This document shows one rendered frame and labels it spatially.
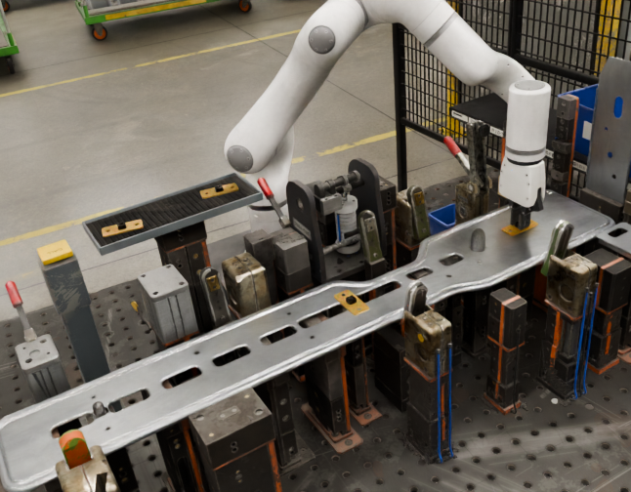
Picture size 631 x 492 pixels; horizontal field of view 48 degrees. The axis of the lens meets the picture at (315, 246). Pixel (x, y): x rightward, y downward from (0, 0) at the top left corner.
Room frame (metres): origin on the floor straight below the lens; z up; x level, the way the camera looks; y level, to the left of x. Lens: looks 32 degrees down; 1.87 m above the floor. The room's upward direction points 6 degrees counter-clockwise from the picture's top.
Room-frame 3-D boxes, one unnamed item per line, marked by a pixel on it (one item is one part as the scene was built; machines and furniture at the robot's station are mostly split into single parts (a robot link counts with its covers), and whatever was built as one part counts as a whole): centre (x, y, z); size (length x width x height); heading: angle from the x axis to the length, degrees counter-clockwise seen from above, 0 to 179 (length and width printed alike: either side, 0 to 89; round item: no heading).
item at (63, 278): (1.25, 0.53, 0.92); 0.08 x 0.08 x 0.44; 27
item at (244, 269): (1.24, 0.15, 0.89); 0.13 x 0.11 x 0.38; 27
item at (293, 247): (1.34, 0.06, 0.89); 0.13 x 0.11 x 0.38; 27
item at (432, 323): (1.05, -0.19, 0.87); 0.12 x 0.09 x 0.35; 27
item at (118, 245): (1.37, 0.30, 1.16); 0.37 x 0.14 x 0.02; 117
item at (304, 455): (1.08, 0.13, 0.84); 0.13 x 0.11 x 0.29; 27
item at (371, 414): (1.19, -0.05, 0.84); 0.13 x 0.05 x 0.29; 27
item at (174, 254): (1.37, 0.30, 0.92); 0.10 x 0.08 x 0.45; 117
